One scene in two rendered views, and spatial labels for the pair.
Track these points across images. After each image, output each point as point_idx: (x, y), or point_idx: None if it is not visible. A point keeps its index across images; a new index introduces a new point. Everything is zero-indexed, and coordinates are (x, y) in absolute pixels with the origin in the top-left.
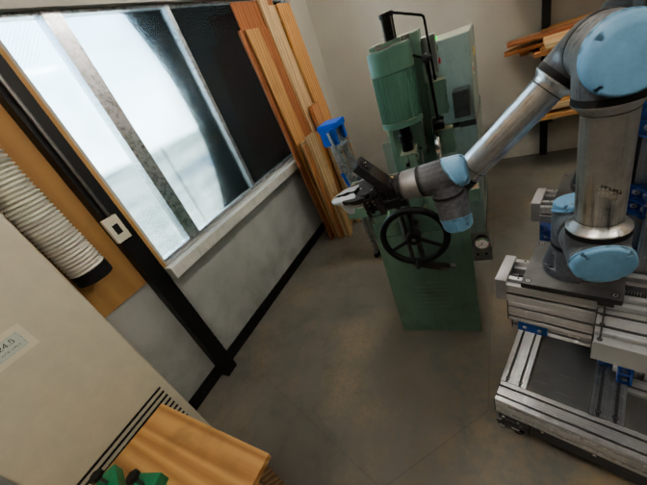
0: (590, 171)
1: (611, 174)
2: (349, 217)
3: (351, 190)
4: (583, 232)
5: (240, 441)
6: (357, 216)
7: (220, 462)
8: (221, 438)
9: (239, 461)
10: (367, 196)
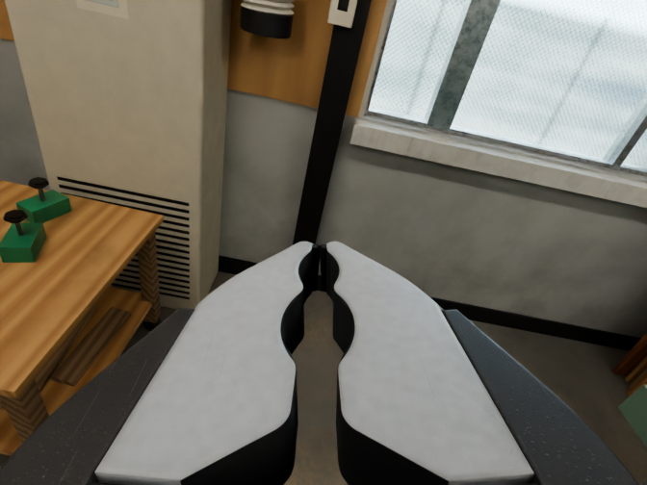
0: None
1: None
2: (624, 406)
3: (384, 375)
4: None
5: (59, 336)
6: (643, 434)
7: (31, 319)
8: (75, 307)
9: (20, 346)
10: None
